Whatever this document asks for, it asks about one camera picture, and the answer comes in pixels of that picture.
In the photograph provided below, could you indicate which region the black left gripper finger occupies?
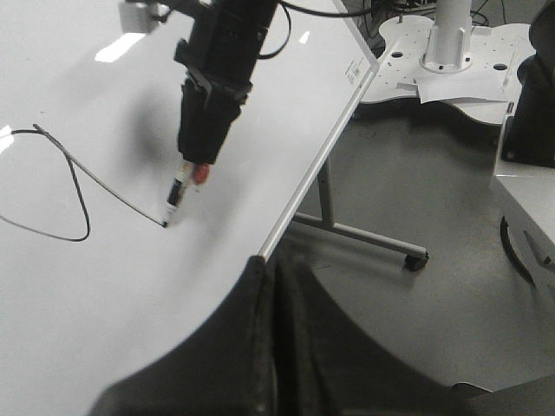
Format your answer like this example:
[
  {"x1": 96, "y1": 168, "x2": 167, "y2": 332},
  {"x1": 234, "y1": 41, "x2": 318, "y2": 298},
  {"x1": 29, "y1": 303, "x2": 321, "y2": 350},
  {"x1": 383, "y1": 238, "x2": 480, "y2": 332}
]
[{"x1": 173, "y1": 38, "x2": 254, "y2": 166}]

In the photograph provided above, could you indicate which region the whiteboard marker pen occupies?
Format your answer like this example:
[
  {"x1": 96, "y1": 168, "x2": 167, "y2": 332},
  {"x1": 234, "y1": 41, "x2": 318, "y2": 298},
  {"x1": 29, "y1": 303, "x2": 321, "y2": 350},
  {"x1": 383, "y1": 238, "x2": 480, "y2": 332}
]
[{"x1": 161, "y1": 160, "x2": 211, "y2": 228}]

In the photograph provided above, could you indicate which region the white whiteboard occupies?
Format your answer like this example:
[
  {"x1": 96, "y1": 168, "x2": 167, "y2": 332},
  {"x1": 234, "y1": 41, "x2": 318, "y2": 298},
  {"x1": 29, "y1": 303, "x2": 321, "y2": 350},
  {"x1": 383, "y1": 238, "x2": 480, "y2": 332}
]
[{"x1": 1, "y1": 1, "x2": 375, "y2": 415}]

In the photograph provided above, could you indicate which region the whiteboard stand metal leg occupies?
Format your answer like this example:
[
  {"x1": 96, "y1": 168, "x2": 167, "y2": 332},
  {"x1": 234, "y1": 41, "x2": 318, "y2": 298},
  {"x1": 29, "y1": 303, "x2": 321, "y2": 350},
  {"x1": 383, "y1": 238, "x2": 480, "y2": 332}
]
[{"x1": 293, "y1": 159, "x2": 429, "y2": 272}]

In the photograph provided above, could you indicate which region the white paper sheet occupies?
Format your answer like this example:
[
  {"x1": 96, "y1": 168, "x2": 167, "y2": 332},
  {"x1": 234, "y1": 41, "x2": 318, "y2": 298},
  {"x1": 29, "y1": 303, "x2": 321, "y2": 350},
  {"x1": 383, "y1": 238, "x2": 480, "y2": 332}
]
[{"x1": 408, "y1": 67, "x2": 508, "y2": 103}]

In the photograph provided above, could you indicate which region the black fabric cover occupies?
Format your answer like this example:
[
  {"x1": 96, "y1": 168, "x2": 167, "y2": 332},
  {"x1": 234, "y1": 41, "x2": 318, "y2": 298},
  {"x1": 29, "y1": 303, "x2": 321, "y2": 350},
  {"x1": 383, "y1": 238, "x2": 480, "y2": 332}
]
[{"x1": 84, "y1": 253, "x2": 555, "y2": 416}]

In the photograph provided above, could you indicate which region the white cabinet box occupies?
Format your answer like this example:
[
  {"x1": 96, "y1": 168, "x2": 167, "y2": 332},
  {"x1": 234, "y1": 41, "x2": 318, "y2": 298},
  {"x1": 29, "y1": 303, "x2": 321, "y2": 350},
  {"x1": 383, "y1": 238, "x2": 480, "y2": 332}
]
[{"x1": 491, "y1": 116, "x2": 554, "y2": 305}]

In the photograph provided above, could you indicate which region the black cable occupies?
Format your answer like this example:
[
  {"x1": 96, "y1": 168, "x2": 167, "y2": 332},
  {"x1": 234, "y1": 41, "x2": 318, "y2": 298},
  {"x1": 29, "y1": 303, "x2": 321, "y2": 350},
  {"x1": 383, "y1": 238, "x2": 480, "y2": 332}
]
[{"x1": 257, "y1": 0, "x2": 369, "y2": 61}]

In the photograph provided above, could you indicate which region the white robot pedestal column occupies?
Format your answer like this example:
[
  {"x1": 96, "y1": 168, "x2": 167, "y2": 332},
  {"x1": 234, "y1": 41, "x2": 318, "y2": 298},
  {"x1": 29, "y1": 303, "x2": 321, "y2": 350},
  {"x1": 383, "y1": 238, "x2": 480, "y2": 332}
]
[{"x1": 421, "y1": 0, "x2": 473, "y2": 74}]

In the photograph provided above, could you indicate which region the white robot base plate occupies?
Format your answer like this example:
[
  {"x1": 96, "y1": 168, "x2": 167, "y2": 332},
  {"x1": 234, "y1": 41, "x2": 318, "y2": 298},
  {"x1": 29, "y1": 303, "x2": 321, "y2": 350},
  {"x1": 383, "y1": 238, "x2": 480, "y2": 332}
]
[{"x1": 361, "y1": 16, "x2": 535, "y2": 126}]

